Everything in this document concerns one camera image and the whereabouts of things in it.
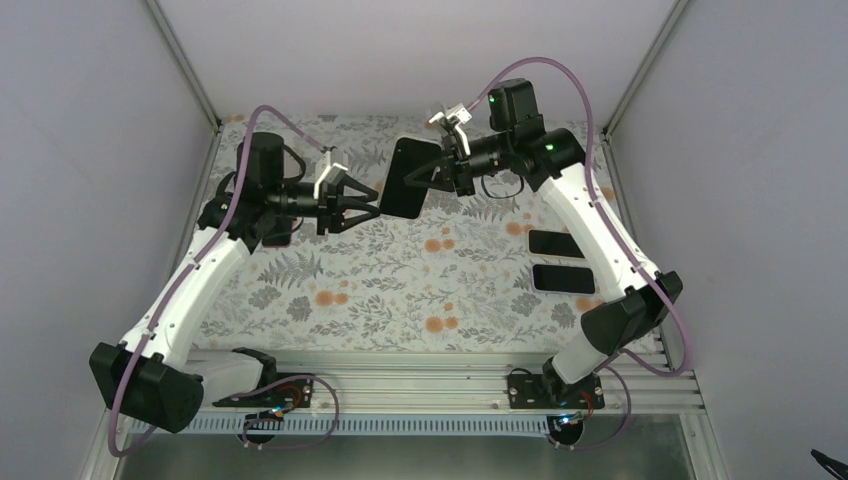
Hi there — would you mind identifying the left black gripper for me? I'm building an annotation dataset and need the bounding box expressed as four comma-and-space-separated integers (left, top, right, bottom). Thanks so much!
267, 174, 379, 235

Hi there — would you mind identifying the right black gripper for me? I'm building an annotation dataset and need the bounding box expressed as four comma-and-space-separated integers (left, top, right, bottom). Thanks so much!
402, 130, 512, 197

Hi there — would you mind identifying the cased black phone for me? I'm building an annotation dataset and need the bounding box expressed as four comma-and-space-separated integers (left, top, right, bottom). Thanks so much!
531, 264, 596, 295
378, 135, 442, 219
528, 230, 585, 259

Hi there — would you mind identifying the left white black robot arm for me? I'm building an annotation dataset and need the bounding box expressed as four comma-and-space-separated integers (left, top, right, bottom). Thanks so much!
89, 132, 379, 433

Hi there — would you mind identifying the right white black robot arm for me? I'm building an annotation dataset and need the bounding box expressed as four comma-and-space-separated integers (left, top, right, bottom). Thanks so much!
403, 78, 682, 407

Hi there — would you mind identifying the floral patterned table mat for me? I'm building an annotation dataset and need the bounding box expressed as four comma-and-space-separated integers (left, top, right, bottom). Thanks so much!
180, 113, 631, 354

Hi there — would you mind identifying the black object bottom corner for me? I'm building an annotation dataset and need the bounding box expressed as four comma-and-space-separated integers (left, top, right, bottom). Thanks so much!
810, 449, 848, 480

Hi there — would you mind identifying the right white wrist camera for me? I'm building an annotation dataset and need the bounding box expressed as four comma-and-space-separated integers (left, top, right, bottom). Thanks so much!
427, 103, 472, 158

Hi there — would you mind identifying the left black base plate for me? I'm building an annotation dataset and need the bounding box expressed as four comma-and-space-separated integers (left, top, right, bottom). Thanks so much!
212, 372, 314, 410

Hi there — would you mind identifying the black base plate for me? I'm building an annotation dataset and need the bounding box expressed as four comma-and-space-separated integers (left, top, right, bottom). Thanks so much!
212, 372, 314, 410
506, 368, 605, 410

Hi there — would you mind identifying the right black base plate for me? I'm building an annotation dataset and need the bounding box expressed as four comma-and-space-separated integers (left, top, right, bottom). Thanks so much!
506, 368, 605, 410

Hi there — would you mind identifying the grey slotted cable duct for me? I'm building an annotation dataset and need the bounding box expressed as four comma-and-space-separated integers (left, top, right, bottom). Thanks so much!
129, 415, 578, 437

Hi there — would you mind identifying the left aluminium corner post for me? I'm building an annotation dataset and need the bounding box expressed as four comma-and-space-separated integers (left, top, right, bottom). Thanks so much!
143, 0, 222, 131

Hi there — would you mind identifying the aluminium corner post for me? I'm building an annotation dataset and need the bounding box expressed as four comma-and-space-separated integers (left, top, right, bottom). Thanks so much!
143, 0, 222, 131
603, 0, 690, 138

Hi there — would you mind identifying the right aluminium corner post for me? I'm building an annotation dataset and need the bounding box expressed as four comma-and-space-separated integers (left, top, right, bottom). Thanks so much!
603, 0, 690, 138

